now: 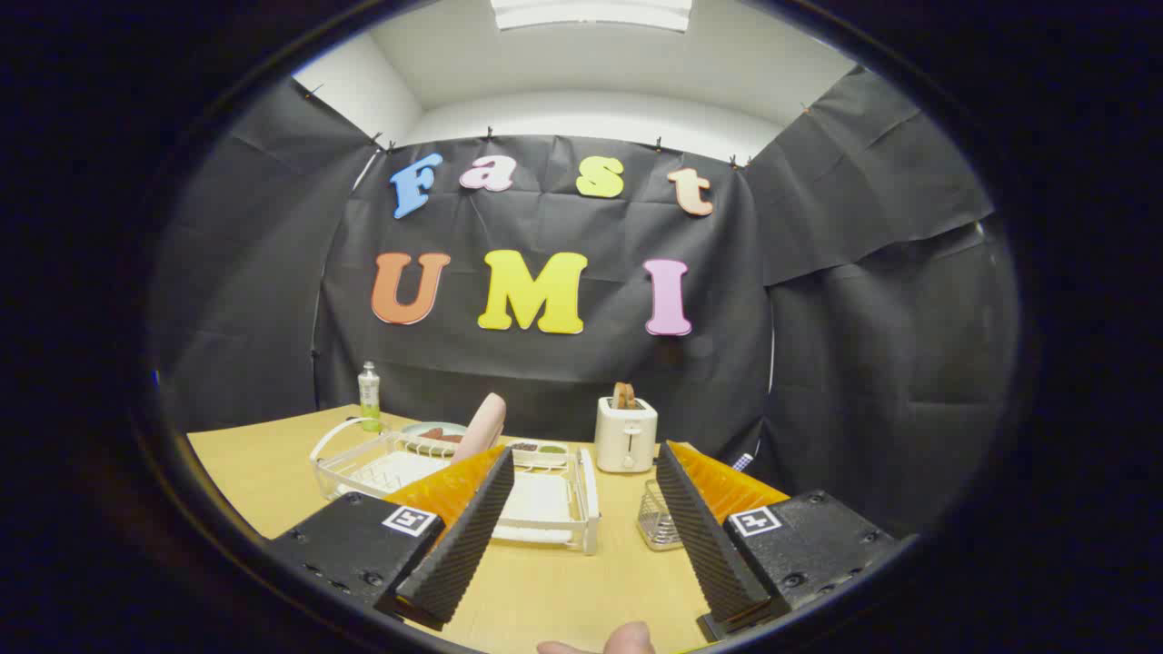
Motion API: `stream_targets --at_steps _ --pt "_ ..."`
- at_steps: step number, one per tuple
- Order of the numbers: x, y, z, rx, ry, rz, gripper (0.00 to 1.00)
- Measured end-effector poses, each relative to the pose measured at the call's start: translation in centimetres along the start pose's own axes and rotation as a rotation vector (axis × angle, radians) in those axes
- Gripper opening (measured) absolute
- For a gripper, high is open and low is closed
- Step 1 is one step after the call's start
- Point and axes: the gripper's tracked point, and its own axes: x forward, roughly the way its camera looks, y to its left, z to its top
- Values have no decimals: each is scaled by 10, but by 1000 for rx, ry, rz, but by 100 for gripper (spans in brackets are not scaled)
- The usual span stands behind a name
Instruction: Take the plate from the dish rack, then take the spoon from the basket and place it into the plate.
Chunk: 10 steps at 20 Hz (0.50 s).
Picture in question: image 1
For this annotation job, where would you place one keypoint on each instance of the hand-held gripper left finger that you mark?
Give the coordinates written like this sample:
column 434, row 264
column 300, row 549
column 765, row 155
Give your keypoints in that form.
column 454, row 554

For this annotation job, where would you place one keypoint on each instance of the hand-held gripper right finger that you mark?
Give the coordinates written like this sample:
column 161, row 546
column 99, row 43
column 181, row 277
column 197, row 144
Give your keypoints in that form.
column 713, row 554

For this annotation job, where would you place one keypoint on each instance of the pink plate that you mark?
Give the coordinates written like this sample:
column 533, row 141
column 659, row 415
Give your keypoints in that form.
column 482, row 427

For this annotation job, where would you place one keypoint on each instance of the pale green plate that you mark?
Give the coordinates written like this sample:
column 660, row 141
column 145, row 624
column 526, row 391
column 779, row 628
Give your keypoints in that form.
column 413, row 428

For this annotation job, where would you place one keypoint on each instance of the white ribbed drain mat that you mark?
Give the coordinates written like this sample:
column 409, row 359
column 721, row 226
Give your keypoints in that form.
column 541, row 500

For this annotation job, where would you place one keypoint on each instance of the white divided tray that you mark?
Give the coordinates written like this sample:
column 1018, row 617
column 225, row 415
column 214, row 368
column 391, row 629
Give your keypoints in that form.
column 541, row 459

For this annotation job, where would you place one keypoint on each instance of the white toaster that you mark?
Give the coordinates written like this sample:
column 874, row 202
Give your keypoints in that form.
column 625, row 440

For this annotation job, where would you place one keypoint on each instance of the green liquid bottle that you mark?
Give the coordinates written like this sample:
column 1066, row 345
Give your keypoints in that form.
column 370, row 400

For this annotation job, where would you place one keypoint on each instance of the black backdrop cloth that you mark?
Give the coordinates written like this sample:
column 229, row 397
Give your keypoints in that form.
column 845, row 363

